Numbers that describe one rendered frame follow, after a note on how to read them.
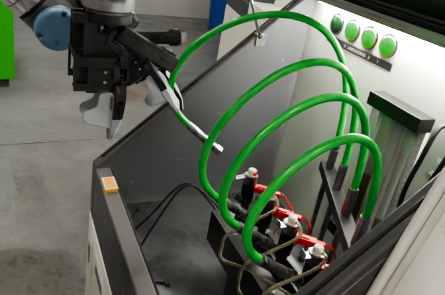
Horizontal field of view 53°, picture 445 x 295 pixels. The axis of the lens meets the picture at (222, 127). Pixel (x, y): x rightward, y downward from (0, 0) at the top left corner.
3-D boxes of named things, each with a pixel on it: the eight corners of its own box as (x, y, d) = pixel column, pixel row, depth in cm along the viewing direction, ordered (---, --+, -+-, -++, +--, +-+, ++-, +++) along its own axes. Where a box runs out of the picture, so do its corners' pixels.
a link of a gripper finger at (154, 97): (160, 122, 93) (138, 84, 93) (183, 108, 92) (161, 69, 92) (155, 124, 90) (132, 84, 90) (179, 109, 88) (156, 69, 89)
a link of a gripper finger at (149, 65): (165, 92, 92) (145, 56, 93) (172, 88, 92) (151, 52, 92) (157, 93, 88) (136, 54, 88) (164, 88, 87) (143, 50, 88)
